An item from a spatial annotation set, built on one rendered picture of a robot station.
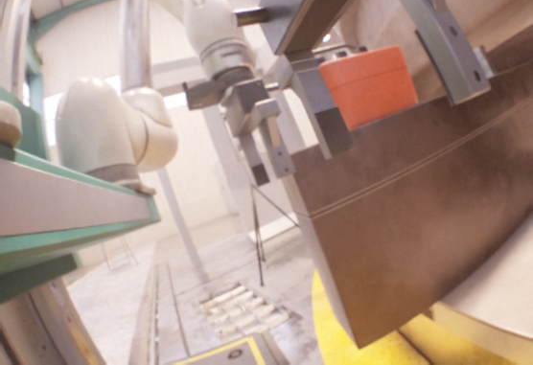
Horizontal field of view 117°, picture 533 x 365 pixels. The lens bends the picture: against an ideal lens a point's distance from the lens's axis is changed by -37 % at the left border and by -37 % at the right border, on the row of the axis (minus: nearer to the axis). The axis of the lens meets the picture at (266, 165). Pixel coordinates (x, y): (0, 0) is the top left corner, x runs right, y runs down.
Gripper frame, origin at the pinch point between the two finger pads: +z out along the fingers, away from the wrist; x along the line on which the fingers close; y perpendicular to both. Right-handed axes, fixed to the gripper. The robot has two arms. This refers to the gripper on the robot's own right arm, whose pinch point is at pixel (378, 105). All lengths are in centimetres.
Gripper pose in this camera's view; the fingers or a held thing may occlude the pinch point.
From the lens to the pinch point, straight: 18.0
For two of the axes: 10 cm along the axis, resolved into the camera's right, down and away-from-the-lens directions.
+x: 2.5, -1.7, -9.5
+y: -9.0, 3.3, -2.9
